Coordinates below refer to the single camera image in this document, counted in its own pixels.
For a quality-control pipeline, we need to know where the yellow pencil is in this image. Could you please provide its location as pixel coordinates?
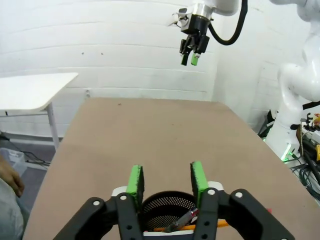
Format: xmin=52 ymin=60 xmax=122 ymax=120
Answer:
xmin=152 ymin=219 xmax=229 ymax=232

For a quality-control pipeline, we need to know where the black clamp tool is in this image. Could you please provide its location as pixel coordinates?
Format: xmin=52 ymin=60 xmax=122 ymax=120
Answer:
xmin=300 ymin=112 xmax=320 ymax=132

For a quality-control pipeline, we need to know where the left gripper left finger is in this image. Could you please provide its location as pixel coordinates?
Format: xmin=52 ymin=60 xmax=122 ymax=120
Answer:
xmin=52 ymin=164 xmax=146 ymax=240

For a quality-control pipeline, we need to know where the person's bare hand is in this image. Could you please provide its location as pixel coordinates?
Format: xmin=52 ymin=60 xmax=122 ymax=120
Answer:
xmin=0 ymin=152 xmax=26 ymax=197

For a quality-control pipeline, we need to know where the black mesh pen holder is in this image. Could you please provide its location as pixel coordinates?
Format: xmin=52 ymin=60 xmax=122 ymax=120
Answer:
xmin=136 ymin=191 xmax=201 ymax=233

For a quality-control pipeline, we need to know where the white side table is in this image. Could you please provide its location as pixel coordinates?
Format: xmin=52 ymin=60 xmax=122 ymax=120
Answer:
xmin=0 ymin=72 xmax=80 ymax=151

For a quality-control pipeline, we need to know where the person's grey clothing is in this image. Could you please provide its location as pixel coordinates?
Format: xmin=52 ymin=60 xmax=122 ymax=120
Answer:
xmin=0 ymin=177 xmax=31 ymax=240

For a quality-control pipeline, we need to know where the black floor cable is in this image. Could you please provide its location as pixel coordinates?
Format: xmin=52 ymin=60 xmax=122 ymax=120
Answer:
xmin=24 ymin=151 xmax=52 ymax=172

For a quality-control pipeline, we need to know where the translucent plastic storage box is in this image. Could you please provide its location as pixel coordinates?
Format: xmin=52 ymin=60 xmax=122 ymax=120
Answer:
xmin=0 ymin=146 xmax=26 ymax=176

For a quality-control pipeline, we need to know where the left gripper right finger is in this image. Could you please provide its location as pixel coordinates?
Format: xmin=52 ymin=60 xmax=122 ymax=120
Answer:
xmin=189 ymin=161 xmax=296 ymax=240

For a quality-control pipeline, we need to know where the tangled dark cable bundle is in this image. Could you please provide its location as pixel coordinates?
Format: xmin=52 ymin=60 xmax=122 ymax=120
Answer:
xmin=289 ymin=154 xmax=320 ymax=204

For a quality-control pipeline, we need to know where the black bag behind arm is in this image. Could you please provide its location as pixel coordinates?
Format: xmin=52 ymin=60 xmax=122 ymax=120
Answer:
xmin=258 ymin=109 xmax=277 ymax=140

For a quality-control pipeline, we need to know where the black robot hose cable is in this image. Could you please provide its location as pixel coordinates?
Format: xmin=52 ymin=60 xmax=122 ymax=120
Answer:
xmin=208 ymin=0 xmax=249 ymax=47

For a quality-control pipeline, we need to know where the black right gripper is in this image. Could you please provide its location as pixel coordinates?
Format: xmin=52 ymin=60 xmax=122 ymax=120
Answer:
xmin=179 ymin=13 xmax=214 ymax=67

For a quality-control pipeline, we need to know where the silver and red pen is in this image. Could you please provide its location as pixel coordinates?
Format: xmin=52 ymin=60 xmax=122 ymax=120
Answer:
xmin=166 ymin=208 xmax=201 ymax=232

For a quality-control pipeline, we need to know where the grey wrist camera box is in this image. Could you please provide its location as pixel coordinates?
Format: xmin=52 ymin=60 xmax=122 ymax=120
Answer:
xmin=171 ymin=7 xmax=194 ymax=35

